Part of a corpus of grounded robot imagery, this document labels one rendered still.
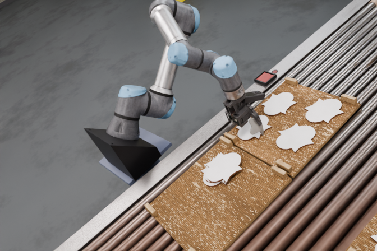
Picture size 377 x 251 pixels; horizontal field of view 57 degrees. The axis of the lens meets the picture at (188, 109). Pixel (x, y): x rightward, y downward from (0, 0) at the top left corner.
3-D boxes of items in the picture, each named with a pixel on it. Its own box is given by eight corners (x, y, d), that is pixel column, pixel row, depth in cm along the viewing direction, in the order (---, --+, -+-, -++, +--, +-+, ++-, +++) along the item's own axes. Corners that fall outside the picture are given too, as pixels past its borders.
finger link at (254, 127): (254, 143, 135) (241, 124, 133) (265, 133, 137) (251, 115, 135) (259, 143, 132) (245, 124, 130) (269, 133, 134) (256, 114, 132)
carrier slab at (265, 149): (223, 140, 144) (222, 137, 143) (286, 82, 158) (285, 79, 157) (293, 179, 118) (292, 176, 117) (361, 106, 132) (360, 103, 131)
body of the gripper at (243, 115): (228, 122, 136) (219, 100, 129) (243, 108, 139) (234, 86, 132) (242, 129, 130) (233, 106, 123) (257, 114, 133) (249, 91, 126)
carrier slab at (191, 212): (146, 210, 130) (145, 207, 129) (223, 140, 144) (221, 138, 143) (205, 272, 104) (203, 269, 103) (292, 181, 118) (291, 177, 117)
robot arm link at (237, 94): (231, 77, 129) (247, 82, 123) (235, 86, 132) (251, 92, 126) (217, 89, 127) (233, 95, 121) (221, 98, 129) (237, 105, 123)
